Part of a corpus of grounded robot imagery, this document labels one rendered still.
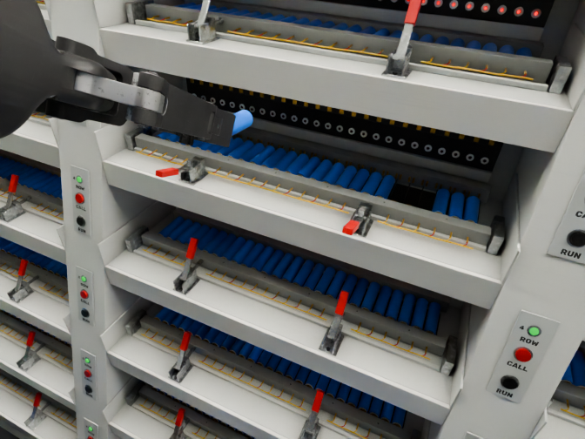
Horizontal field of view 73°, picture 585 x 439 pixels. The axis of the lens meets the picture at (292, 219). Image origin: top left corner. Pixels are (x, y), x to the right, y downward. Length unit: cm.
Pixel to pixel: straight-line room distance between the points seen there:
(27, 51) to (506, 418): 60
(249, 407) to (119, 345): 30
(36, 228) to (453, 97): 79
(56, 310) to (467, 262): 83
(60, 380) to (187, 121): 95
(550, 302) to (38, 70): 50
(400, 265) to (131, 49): 48
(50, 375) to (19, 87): 100
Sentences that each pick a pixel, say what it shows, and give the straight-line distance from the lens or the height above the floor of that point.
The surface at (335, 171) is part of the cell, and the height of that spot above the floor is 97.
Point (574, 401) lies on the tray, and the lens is 69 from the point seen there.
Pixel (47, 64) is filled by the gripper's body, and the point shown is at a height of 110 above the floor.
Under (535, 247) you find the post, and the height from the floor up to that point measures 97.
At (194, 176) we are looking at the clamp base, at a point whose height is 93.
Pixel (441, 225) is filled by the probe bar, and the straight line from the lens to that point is 54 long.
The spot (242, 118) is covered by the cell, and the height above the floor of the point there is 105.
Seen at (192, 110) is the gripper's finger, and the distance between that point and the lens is 26.
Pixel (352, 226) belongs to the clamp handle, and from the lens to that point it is 46.
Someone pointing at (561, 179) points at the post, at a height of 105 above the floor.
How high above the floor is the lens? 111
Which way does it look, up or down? 22 degrees down
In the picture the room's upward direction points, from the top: 10 degrees clockwise
